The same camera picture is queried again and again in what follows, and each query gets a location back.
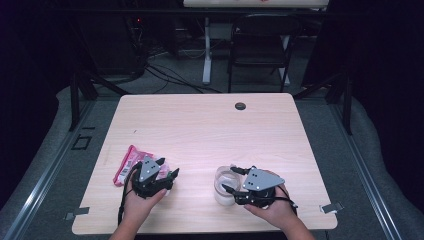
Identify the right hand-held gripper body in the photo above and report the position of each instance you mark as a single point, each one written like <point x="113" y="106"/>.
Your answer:
<point x="260" y="180"/>

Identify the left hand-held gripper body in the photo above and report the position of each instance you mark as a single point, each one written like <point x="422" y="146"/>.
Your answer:
<point x="148" y="170"/>

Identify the clear jar with beige rim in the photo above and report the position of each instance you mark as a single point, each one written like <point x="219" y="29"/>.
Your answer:
<point x="226" y="181"/>

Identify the pink white green plastic bag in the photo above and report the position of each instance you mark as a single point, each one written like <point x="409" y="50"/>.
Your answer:
<point x="130" y="163"/>

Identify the person's right hand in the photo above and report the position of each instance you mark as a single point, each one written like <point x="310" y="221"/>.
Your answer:
<point x="280" y="210"/>

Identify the person's left hand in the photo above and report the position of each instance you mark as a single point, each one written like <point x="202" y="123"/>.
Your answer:
<point x="136" y="210"/>

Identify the grey tape piece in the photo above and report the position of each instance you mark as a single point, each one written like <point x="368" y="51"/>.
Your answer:
<point x="78" y="212"/>
<point x="331" y="208"/>

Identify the black metal stand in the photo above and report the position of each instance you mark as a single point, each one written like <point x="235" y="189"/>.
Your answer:
<point x="347" y="106"/>
<point x="75" y="100"/>

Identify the white table leg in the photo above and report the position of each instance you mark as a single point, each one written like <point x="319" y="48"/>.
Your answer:
<point x="207" y="60"/>

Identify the black folding chair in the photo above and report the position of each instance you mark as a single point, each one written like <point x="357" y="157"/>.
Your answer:
<point x="263" y="50"/>

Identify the grey metal floor rail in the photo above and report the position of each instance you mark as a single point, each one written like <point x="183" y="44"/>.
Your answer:
<point x="366" y="173"/>
<point x="50" y="173"/>

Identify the black horizontal frame bar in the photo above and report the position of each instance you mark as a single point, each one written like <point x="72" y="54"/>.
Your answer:
<point x="133" y="11"/>

